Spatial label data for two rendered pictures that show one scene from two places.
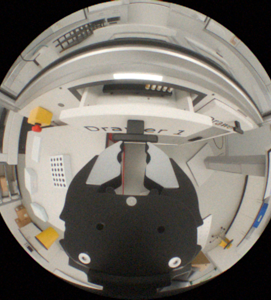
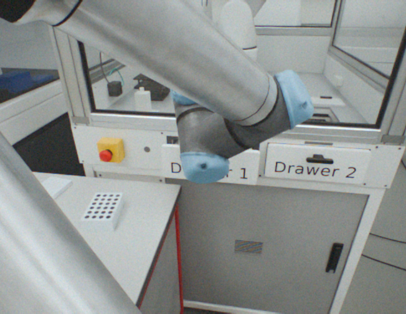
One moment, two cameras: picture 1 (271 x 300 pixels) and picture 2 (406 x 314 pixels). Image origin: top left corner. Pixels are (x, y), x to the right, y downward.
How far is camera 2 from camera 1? 0.73 m
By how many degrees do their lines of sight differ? 57
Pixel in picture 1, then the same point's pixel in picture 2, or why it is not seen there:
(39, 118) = (119, 147)
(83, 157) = (145, 205)
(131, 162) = not seen: outside the picture
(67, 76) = (173, 126)
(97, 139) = (167, 194)
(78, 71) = not seen: hidden behind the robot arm
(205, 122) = (251, 152)
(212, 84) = not seen: hidden behind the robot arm
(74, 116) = (175, 146)
